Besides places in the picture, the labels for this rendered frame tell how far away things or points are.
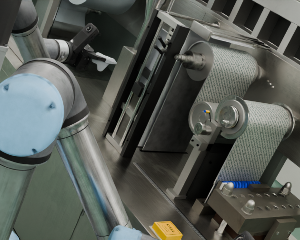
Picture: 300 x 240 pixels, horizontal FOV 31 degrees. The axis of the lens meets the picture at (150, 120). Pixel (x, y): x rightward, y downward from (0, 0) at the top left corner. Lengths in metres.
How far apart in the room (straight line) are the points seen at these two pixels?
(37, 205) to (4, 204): 1.34
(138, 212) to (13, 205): 0.85
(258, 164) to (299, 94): 0.31
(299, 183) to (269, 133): 2.95
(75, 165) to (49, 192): 1.18
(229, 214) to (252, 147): 0.26
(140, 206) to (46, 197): 0.55
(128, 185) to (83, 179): 0.84
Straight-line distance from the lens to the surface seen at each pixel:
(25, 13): 1.47
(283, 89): 2.12
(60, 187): 2.13
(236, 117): 1.79
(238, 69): 2.02
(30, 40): 1.53
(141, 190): 1.88
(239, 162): 1.90
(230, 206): 1.78
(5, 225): 0.97
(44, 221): 2.24
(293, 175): 4.89
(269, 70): 2.17
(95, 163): 1.03
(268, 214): 1.85
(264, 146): 1.94
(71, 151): 1.02
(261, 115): 1.85
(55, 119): 0.83
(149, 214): 1.77
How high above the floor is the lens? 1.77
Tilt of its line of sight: 20 degrees down
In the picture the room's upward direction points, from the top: 24 degrees clockwise
